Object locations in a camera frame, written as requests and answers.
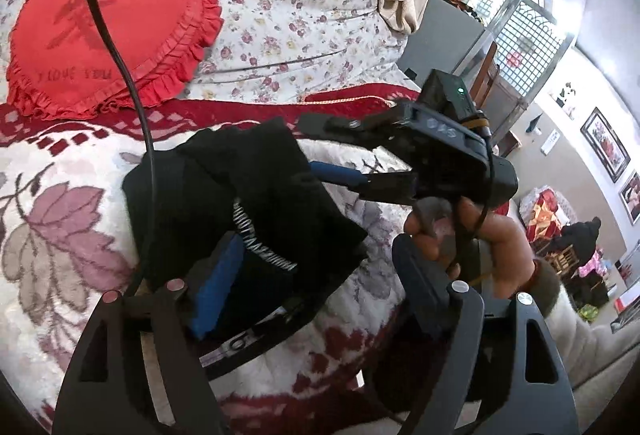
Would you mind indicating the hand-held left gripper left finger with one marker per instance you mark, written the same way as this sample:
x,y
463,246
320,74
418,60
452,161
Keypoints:
x,y
220,285

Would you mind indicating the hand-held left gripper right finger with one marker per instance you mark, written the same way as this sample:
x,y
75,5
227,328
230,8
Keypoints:
x,y
425,285

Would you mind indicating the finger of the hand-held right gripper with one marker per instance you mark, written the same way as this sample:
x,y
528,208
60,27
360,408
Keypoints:
x,y
337,175
340,125

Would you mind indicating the black pants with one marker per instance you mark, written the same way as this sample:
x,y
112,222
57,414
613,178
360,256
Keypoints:
x,y
270,195

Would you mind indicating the person's right forearm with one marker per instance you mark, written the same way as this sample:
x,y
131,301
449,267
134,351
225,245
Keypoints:
x,y
585,345

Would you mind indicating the person's right hand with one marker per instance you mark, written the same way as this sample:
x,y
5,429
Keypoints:
x,y
505,255

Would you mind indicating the brown wooden chair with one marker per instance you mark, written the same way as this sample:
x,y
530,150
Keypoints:
x,y
492,70

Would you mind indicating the red patterned cloth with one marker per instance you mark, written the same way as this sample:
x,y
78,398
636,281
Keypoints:
x,y
545,212

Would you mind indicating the grey cabinet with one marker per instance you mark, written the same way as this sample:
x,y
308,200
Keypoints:
x,y
445,35

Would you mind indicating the lattice window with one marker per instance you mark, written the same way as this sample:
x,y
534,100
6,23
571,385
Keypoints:
x,y
530,30

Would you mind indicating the dark clothing pile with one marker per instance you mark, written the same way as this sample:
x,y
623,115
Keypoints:
x,y
582,237

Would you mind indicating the red and white fleece blanket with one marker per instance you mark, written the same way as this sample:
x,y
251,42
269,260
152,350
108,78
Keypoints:
x,y
65,165

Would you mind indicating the red heart-shaped frilled pillow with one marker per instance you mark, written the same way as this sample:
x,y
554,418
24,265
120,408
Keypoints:
x,y
150,15

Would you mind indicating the framed wall picture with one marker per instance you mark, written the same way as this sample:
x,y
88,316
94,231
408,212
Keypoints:
x,y
605,145
632,197

